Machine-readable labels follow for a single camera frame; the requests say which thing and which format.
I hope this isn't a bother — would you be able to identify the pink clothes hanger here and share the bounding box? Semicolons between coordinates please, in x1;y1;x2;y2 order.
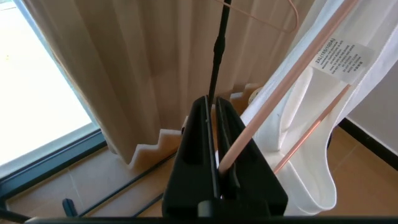
217;0;360;177
214;0;300;34

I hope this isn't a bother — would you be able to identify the white printed T-shirt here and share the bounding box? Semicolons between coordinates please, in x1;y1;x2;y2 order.
214;0;398;217

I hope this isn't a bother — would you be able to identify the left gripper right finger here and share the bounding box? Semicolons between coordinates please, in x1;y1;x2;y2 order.
216;96;289;218

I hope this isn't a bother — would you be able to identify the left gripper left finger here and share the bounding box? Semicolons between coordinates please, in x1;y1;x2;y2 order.
162;95;220;218

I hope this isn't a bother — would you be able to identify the black clothes rack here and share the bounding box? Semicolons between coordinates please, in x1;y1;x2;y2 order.
0;0;233;223

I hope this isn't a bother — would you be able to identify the beige curtain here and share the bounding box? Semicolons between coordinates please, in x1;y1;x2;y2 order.
23;0;315;166

